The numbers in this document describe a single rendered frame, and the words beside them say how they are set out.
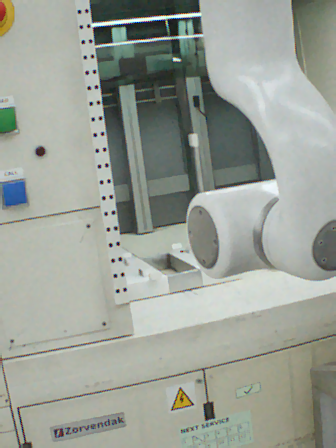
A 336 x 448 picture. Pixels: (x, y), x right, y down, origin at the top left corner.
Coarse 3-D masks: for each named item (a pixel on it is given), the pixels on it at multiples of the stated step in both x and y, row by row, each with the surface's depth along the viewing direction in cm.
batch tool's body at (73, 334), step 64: (0, 0) 93; (64, 0) 98; (128, 0) 136; (192, 0) 147; (320, 0) 147; (0, 64) 97; (64, 64) 100; (128, 64) 152; (192, 64) 156; (320, 64) 154; (64, 128) 101; (64, 192) 102; (192, 192) 159; (0, 256) 100; (64, 256) 103; (0, 320) 102; (64, 320) 104; (128, 320) 107; (192, 320) 111; (256, 320) 112; (320, 320) 115; (64, 384) 104; (128, 384) 107; (192, 384) 110
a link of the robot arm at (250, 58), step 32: (224, 0) 65; (256, 0) 65; (288, 0) 67; (224, 32) 66; (256, 32) 66; (288, 32) 67; (224, 64) 67; (256, 64) 66; (288, 64) 67; (224, 96) 69; (256, 96) 65; (288, 96) 65; (320, 96) 67; (256, 128) 65; (288, 128) 63; (320, 128) 64; (288, 160) 63; (320, 160) 63; (288, 192) 63; (320, 192) 63; (288, 224) 64; (320, 224) 63; (288, 256) 65; (320, 256) 64
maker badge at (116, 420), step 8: (104, 416) 107; (112, 416) 107; (120, 416) 107; (64, 424) 105; (72, 424) 105; (80, 424) 106; (88, 424) 106; (96, 424) 106; (104, 424) 107; (112, 424) 107; (120, 424) 108; (56, 432) 105; (64, 432) 105; (72, 432) 105; (80, 432) 106; (88, 432) 106; (96, 432) 107; (56, 440) 105
